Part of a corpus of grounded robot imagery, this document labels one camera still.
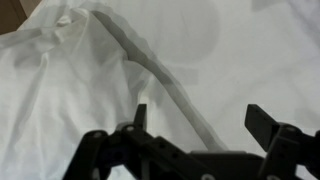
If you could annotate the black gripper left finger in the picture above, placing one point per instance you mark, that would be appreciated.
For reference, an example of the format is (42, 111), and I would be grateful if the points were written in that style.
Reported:
(144, 157)

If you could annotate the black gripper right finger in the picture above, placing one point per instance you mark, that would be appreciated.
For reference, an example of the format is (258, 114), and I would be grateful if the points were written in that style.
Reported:
(286, 146)

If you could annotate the white duvet blanket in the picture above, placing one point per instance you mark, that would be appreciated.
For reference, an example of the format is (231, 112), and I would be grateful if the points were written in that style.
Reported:
(81, 65)

